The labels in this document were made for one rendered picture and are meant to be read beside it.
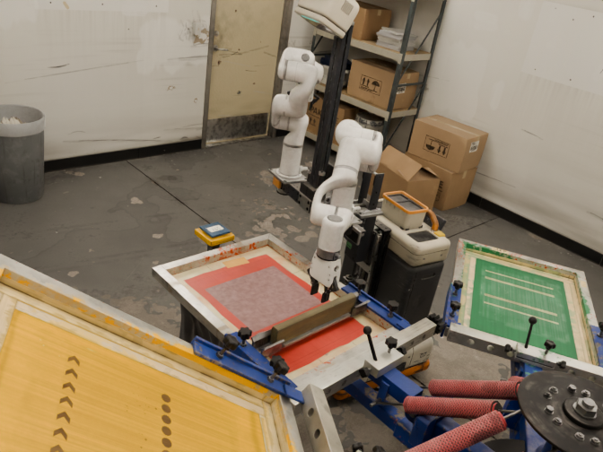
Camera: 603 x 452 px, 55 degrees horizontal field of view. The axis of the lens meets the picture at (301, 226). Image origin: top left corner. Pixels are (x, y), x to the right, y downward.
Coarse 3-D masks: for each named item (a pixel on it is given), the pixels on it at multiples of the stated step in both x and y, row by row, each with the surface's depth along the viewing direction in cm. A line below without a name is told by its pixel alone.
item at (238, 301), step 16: (208, 272) 228; (224, 272) 229; (208, 288) 218; (224, 288) 220; (240, 288) 221; (224, 304) 211; (240, 304) 212; (256, 304) 213; (272, 304) 215; (240, 320) 204; (256, 320) 205; (272, 320) 206; (288, 352) 192; (304, 352) 193; (320, 352) 195
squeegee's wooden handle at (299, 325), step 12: (336, 300) 205; (348, 300) 207; (312, 312) 196; (324, 312) 199; (336, 312) 205; (348, 312) 211; (288, 324) 189; (300, 324) 192; (312, 324) 198; (276, 336) 186; (288, 336) 191
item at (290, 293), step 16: (256, 256) 243; (240, 272) 231; (256, 272) 233; (272, 272) 235; (288, 272) 236; (256, 288) 223; (272, 288) 224; (288, 288) 226; (304, 288) 228; (288, 304) 216; (304, 304) 218; (320, 304) 220; (352, 320) 214; (320, 336) 202; (336, 336) 204; (352, 336) 205
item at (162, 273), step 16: (256, 240) 248; (272, 240) 250; (192, 256) 229; (208, 256) 231; (224, 256) 238; (288, 256) 244; (160, 272) 217; (176, 272) 223; (176, 288) 209; (192, 304) 202; (208, 320) 196; (384, 320) 211; (384, 336) 202; (352, 352) 192; (320, 368) 183
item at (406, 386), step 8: (384, 376) 176; (392, 376) 177; (400, 376) 177; (392, 384) 174; (400, 384) 174; (408, 384) 175; (392, 392) 175; (400, 392) 173; (408, 392) 172; (416, 392) 172; (400, 400) 173
